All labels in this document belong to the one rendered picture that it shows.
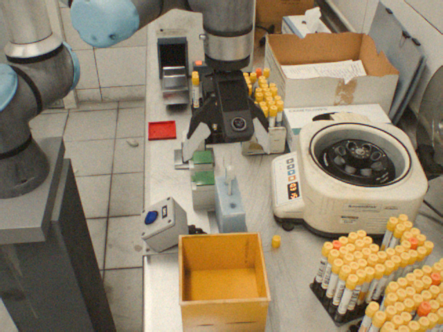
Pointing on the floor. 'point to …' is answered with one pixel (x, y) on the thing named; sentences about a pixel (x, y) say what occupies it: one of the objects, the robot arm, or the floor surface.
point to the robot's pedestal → (57, 272)
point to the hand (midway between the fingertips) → (227, 160)
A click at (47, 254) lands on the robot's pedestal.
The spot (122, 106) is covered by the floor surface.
